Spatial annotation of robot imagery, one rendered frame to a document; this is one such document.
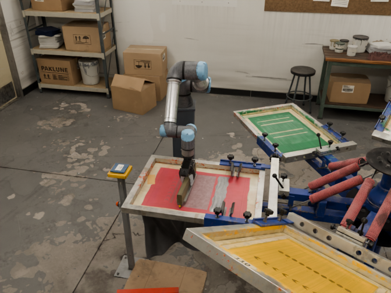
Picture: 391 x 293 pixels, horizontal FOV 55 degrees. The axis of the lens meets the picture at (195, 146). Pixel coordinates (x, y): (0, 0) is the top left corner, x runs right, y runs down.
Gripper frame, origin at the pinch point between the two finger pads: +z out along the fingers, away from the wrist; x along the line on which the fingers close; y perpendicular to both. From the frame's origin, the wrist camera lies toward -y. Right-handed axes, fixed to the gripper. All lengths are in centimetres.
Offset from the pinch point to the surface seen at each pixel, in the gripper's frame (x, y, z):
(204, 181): -8.7, 12.1, 4.3
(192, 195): -4.0, -3.6, 4.8
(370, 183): -99, -14, -24
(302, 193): -69, -1, -4
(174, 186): 8.6, 2.9, 4.6
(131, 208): 25.9, -27.6, 2.1
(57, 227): 132, 49, 99
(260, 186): -44.6, 7.9, 0.7
